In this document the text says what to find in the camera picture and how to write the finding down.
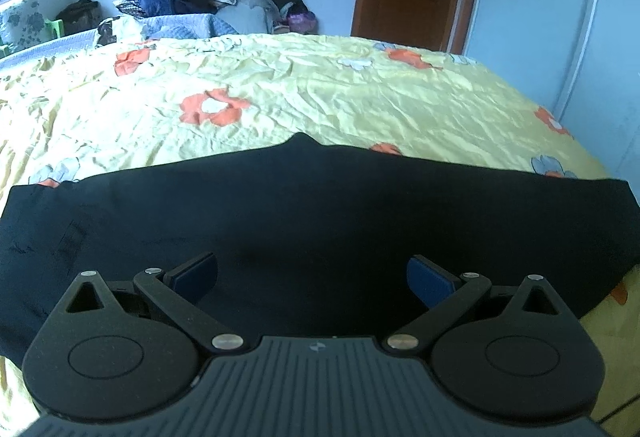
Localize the grey cloth bundle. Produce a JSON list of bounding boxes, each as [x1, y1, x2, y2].
[[210, 0, 281, 35]]

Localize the black pants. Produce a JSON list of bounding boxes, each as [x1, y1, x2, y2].
[[0, 132, 640, 368]]

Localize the yellow floral bedsheet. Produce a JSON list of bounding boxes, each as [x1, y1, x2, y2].
[[0, 33, 640, 437]]

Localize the green plastic chair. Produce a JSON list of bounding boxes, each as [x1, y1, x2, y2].
[[0, 17, 66, 58]]

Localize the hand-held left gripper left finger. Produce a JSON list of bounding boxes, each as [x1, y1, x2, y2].
[[62, 252, 246, 359]]

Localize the white floral wardrobe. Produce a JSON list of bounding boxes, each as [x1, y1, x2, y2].
[[462, 0, 640, 178]]

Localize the floral pillow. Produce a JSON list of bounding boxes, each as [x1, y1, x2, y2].
[[0, 0, 46, 53]]

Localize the purple bag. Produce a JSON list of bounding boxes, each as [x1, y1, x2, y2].
[[285, 11, 318, 34]]

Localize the black and white printed cloth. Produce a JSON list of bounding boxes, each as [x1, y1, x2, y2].
[[96, 16, 146, 45]]

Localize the blue quilt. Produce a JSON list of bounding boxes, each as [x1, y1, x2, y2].
[[0, 13, 237, 63]]

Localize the dark bag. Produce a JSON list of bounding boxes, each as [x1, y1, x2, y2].
[[55, 0, 103, 35]]

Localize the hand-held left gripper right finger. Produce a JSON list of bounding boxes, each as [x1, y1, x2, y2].
[[382, 254, 564, 358]]

